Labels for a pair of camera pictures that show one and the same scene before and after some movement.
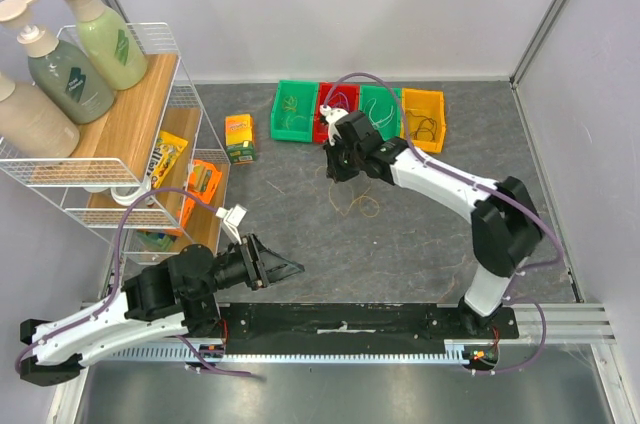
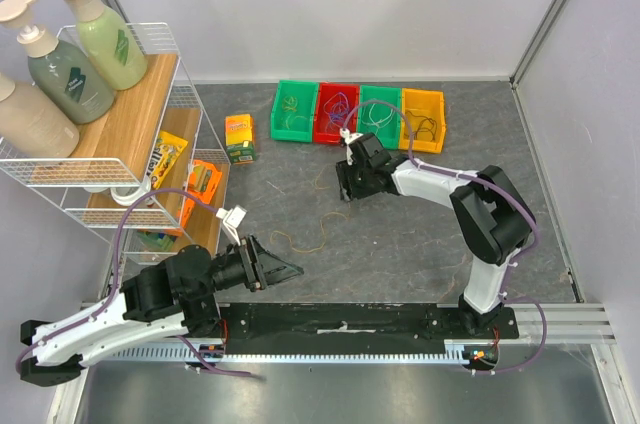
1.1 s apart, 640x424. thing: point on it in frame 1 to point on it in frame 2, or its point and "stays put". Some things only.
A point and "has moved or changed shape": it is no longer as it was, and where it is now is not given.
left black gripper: x=264 y=266 stays put
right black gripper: x=339 y=156 to x=351 y=180
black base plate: x=348 y=328 stays put
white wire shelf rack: x=144 y=179 stays put
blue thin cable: x=345 y=98 has moved or changed shape
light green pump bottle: x=106 y=34 stays put
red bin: x=345 y=96 stays put
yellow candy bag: x=167 y=149 stays put
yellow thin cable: x=376 y=202 to x=322 y=227
